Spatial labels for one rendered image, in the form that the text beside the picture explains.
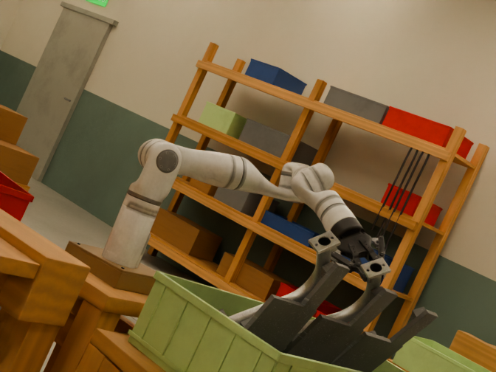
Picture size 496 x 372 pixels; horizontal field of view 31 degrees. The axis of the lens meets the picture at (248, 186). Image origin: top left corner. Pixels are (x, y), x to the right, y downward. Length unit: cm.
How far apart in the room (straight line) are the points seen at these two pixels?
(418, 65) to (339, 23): 106
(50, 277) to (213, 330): 38
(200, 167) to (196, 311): 55
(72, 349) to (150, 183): 45
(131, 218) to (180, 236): 619
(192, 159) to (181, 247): 607
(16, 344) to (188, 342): 39
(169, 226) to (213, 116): 114
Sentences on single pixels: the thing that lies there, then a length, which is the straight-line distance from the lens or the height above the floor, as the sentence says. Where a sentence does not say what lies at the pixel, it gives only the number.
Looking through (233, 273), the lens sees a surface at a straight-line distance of 779.
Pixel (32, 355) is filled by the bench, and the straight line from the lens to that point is 206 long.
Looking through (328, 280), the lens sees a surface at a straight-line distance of 186.
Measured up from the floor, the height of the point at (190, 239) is 40.
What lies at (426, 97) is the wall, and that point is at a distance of 792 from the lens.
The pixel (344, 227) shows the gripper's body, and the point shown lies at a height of 122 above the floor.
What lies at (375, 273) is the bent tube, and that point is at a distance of 195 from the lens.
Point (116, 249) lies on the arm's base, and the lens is 225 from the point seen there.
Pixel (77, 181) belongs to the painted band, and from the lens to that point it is 1057.
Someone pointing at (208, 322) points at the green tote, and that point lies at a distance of 185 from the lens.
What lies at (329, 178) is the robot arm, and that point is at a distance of 214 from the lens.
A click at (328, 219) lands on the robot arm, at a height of 122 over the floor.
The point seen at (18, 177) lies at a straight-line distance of 896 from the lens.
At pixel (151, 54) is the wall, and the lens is 1034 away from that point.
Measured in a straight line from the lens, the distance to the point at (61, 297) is 202.
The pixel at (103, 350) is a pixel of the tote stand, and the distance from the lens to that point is 198.
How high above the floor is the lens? 126
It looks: 1 degrees down
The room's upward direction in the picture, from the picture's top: 25 degrees clockwise
